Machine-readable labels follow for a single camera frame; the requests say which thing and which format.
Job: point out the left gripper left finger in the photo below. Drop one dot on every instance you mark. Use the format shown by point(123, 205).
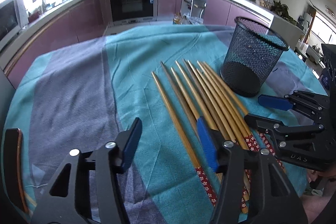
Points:
point(67, 197)

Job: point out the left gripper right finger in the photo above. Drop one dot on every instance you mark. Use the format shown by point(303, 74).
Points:
point(272, 197)

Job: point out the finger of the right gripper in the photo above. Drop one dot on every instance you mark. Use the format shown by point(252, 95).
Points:
point(308, 104)
point(296, 138)

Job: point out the right hand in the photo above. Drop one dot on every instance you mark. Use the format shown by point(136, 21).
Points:
point(321, 184)

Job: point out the black mesh utensil cup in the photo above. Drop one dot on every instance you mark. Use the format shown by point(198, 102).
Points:
point(253, 52)

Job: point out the green potted plant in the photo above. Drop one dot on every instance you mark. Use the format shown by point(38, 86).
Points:
point(282, 10)

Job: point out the teal purple table cloth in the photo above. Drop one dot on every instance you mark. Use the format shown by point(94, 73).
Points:
point(82, 96)

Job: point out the cooking oil bottle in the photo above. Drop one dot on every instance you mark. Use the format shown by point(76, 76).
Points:
point(177, 19)

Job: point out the white microwave oven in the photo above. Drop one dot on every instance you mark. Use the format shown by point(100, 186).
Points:
point(13, 16)

